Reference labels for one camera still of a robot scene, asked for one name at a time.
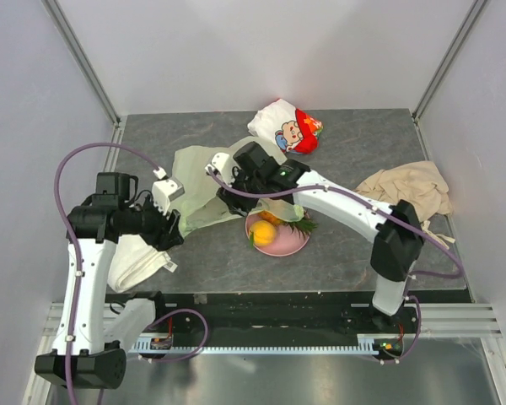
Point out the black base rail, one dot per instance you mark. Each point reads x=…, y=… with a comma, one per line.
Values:
x=270, y=319

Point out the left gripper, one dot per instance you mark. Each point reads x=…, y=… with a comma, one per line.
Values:
x=166, y=234

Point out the fake yellow pear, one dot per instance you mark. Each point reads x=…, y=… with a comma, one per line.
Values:
x=262, y=233

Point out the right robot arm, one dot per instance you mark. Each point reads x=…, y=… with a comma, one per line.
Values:
x=393, y=229

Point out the beige crumpled cloth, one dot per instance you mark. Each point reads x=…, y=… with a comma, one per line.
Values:
x=419, y=183

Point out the pink plate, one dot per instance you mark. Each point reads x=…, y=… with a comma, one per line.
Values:
x=286, y=244

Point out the white red cartoon bag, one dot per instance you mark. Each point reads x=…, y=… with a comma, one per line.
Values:
x=291, y=129

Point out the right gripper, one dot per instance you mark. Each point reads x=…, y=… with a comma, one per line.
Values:
x=235, y=202

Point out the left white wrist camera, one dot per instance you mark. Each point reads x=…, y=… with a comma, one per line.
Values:
x=165, y=190

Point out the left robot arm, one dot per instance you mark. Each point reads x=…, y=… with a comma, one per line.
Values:
x=86, y=352

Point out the white folded towel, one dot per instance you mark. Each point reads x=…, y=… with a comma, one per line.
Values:
x=135, y=261

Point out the slotted cable duct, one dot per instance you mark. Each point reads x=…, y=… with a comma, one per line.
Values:
x=147, y=345

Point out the fake pineapple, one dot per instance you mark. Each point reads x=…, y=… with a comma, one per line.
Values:
x=304, y=226

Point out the green avocado print plastic bag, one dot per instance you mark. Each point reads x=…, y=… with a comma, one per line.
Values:
x=199, y=206

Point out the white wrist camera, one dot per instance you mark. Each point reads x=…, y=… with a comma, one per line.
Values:
x=165, y=190
x=221, y=164

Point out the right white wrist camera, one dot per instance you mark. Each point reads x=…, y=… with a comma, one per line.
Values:
x=221, y=164

